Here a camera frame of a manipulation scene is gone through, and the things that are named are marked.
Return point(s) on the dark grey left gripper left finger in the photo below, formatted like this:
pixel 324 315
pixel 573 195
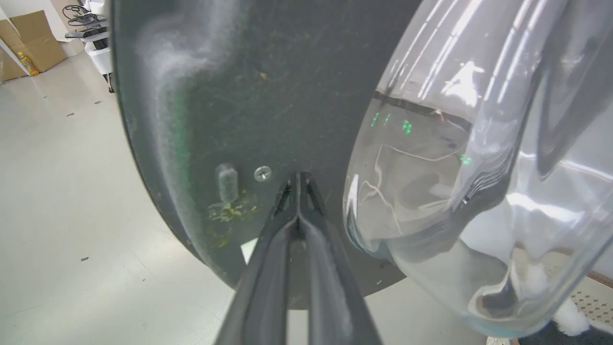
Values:
pixel 268 292

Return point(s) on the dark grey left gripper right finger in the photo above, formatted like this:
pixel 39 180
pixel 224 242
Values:
pixel 330 292

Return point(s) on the round black table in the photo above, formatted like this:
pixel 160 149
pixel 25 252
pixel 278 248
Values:
pixel 268 96

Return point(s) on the patterned floor mat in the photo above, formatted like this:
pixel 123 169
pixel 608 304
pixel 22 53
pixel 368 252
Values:
pixel 594 302

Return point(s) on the white wheeled cart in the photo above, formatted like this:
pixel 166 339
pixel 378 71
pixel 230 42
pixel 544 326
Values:
pixel 98 43

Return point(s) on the yellow plastic bottle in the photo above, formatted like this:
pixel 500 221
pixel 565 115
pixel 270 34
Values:
pixel 28 63

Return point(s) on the brown cardboard box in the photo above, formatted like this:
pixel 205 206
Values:
pixel 33 40

